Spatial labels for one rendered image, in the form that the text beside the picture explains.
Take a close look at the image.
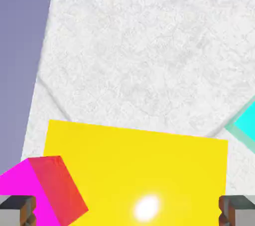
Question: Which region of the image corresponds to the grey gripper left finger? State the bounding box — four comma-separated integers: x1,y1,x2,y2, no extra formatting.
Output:
0,195,37,226

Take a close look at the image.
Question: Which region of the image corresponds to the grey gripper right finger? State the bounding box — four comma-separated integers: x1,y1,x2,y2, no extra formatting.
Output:
218,195,255,226

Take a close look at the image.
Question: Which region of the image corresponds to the small magenta cube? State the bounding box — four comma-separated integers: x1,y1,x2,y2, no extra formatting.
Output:
0,155,89,226

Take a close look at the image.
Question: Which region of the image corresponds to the small cyan cube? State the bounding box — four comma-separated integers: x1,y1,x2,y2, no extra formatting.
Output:
224,95,255,154

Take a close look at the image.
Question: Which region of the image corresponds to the large yellow box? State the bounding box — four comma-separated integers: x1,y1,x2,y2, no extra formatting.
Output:
43,119,229,226

